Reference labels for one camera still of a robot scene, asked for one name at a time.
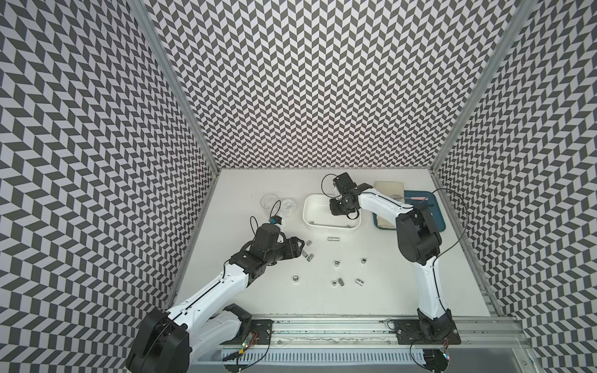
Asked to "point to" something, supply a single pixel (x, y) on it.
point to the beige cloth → (396, 190)
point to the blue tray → (439, 223)
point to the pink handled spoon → (420, 198)
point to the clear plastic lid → (288, 207)
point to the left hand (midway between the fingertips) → (297, 246)
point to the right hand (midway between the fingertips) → (334, 212)
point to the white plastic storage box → (317, 214)
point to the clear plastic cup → (269, 202)
